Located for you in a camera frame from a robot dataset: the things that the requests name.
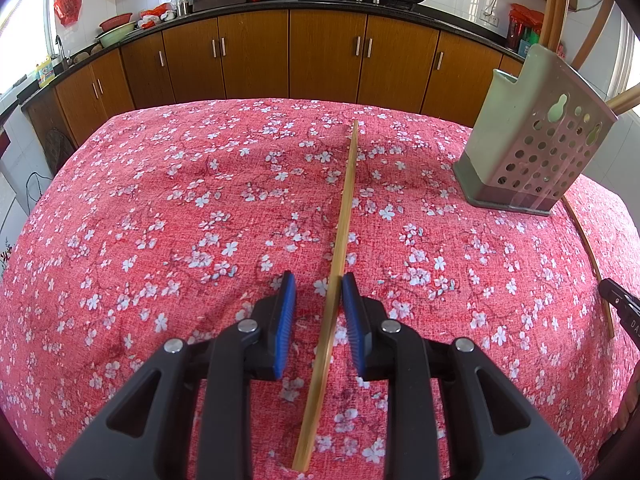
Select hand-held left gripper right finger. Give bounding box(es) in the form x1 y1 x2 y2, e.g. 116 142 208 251
341 272 583 480

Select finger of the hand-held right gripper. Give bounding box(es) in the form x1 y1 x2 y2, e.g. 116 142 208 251
599 279 640 348

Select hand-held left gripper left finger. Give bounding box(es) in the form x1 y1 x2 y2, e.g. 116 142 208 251
55 270 297 480

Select light bamboo chopstick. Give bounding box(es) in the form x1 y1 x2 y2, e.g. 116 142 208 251
571 0 617 67
561 194 616 340
291 119 361 473

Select grey perforated utensil holder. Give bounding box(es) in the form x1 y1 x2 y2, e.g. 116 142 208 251
452 42 620 217

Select person's right hand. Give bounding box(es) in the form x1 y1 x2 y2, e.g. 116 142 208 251
611 364 640 433

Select red floral tablecloth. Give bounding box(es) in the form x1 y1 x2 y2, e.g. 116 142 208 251
0 97 640 480

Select bright window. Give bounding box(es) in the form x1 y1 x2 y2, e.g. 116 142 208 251
0 0 56 96
607 10 640 106

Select brown wooden base cabinets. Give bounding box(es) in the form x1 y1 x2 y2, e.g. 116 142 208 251
22 9 526 148

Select red plastic bag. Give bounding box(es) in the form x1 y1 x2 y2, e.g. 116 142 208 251
509 3 546 28

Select black kitchen countertop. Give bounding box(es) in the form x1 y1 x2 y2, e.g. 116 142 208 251
17 0 531 106

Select green basin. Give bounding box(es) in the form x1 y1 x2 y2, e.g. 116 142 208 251
96 22 137 49

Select red and white bag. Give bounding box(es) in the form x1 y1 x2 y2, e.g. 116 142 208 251
137 4 176 29

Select red plastic basket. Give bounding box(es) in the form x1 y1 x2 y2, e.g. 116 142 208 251
99 14 134 32

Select red hanging bag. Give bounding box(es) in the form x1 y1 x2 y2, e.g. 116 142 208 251
54 0 84 27

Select black cable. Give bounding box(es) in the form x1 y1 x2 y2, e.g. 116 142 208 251
24 170 52 207

